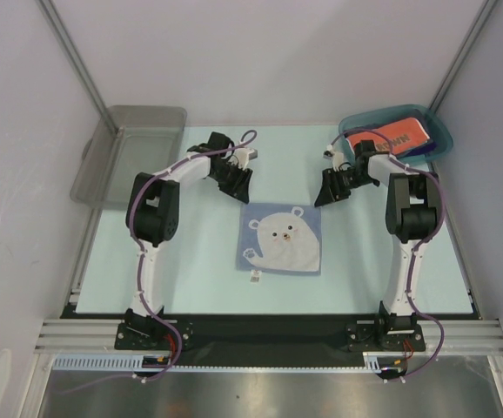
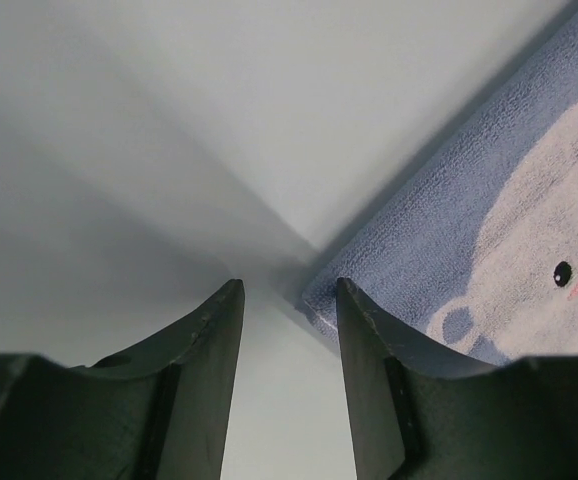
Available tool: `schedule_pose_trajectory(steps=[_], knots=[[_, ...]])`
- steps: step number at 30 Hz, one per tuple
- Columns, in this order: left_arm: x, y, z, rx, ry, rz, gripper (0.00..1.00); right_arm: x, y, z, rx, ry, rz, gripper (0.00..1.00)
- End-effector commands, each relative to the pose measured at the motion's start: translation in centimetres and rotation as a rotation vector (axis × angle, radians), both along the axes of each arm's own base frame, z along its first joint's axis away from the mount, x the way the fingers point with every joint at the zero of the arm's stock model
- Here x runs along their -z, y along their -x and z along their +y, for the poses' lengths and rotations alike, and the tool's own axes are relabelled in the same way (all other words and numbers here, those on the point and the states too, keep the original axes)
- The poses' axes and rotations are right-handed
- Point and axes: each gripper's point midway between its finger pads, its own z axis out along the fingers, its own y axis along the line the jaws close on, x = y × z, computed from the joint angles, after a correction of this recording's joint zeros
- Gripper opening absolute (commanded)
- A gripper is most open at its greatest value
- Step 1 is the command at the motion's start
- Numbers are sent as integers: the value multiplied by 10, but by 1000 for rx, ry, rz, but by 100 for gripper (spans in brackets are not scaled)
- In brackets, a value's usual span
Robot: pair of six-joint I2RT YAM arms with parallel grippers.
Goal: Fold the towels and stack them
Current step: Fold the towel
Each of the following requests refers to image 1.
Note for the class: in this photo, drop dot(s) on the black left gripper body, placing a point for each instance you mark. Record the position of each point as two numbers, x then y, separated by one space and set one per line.
230 173

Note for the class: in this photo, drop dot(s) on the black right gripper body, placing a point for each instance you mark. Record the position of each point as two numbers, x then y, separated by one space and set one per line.
336 181

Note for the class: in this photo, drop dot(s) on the light blue towel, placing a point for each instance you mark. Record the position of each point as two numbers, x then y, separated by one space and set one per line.
280 238

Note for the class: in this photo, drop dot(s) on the orange towel with teal trim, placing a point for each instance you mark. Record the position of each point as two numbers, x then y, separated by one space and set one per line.
404 135

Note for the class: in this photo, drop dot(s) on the purple microfiber towel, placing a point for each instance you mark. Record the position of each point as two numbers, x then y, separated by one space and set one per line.
427 147

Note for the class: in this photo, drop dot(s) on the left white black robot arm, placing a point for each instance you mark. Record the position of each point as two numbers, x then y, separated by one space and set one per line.
152 219

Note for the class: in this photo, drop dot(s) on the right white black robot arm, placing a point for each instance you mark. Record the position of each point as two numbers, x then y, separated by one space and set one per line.
414 215

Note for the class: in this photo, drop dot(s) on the grey plastic bin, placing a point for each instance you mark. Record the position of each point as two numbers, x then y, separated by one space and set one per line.
148 139

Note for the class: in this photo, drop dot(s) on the teal transparent plastic tray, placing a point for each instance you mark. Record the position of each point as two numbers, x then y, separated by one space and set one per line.
435 128

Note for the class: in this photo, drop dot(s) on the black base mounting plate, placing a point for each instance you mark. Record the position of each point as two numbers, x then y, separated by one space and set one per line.
354 332

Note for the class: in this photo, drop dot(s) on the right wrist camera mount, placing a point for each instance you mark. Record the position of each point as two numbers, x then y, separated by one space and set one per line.
337 158

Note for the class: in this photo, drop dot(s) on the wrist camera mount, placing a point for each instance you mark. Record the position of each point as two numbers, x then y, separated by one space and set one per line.
244 156
337 158

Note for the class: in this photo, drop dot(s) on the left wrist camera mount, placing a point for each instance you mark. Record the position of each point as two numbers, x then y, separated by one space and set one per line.
244 156

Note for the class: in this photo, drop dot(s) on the left aluminium corner post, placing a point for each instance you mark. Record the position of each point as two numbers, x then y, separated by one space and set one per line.
66 43

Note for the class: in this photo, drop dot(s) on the aluminium corner post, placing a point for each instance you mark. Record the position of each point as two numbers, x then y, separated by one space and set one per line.
66 43
470 40

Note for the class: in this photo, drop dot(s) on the right aluminium corner post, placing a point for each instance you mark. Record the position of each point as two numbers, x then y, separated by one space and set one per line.
470 40

